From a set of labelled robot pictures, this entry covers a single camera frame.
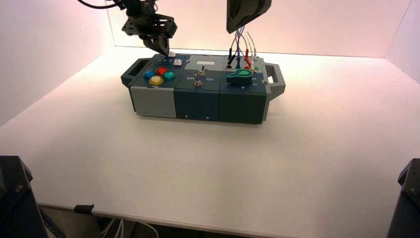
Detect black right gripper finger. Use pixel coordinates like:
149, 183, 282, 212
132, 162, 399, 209
226, 0, 250, 34
230, 0, 272, 34

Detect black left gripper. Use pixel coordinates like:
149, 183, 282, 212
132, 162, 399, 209
122, 14, 178, 56

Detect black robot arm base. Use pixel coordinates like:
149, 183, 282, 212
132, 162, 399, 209
0, 156, 50, 238
387, 158, 420, 238

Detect green rotary knob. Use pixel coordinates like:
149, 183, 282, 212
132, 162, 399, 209
225, 69, 254, 85

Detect teal and grey control box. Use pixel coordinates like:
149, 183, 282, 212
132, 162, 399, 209
120, 53, 286, 125

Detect black table clamp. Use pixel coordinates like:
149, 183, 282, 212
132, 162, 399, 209
73, 205, 95, 216

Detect white banana plug cable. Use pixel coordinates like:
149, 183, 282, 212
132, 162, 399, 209
246, 31, 258, 66

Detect black banana plug cable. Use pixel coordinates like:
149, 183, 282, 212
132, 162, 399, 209
227, 33, 242, 65

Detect blue banana plug cable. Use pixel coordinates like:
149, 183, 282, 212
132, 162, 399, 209
235, 25, 246, 69

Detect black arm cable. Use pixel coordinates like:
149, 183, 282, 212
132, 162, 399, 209
77, 0, 115, 9

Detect black corrugated cable conduit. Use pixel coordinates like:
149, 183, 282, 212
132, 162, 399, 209
40, 210, 65, 238

